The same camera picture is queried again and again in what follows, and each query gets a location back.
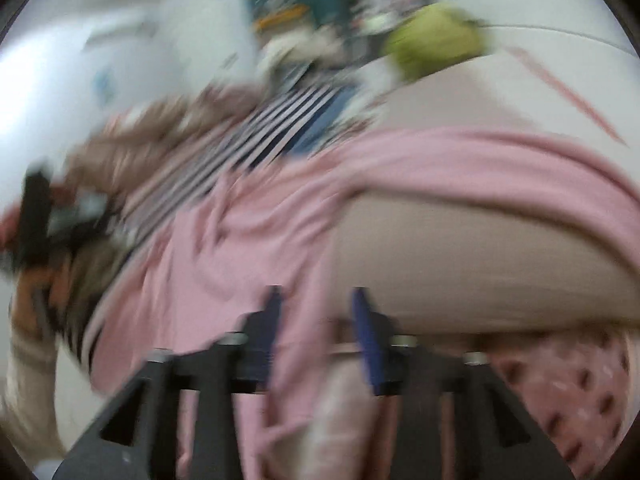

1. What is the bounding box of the striped printed blanket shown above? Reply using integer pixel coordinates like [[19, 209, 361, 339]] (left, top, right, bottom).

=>
[[65, 82, 371, 376]]

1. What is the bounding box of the tan pink duvet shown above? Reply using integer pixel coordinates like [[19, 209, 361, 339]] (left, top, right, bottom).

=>
[[65, 89, 263, 198]]

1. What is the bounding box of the person's left hand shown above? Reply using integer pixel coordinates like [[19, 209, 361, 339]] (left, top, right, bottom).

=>
[[12, 255, 76, 346]]

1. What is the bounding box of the pink dotted sheet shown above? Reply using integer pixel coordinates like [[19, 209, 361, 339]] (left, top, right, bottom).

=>
[[487, 330, 632, 478]]

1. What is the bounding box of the beige knitted pillow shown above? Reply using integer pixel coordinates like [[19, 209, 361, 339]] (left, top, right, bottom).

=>
[[330, 47, 632, 338]]

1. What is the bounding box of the white bed headboard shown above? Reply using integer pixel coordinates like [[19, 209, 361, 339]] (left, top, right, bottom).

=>
[[430, 0, 640, 126]]

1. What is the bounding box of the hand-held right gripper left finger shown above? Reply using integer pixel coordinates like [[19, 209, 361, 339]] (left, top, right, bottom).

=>
[[52, 285, 287, 480]]

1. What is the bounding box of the green plush toy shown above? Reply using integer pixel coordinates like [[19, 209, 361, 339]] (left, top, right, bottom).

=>
[[384, 2, 495, 82]]

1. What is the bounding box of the person's left forearm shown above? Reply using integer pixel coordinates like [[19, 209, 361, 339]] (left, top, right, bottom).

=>
[[0, 327, 68, 468]]

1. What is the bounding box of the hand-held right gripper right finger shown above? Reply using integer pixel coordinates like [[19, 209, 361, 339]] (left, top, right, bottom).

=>
[[350, 287, 576, 480]]

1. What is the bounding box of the pink garment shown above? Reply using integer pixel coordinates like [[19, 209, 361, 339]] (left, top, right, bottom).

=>
[[82, 127, 640, 480]]

